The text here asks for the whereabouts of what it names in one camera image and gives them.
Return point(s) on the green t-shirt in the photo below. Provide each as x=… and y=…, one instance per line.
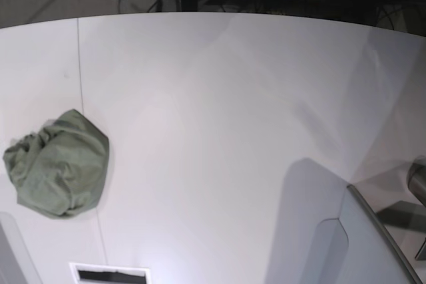
x=60, y=171

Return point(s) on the grey metal stand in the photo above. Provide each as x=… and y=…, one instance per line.
x=402, y=215

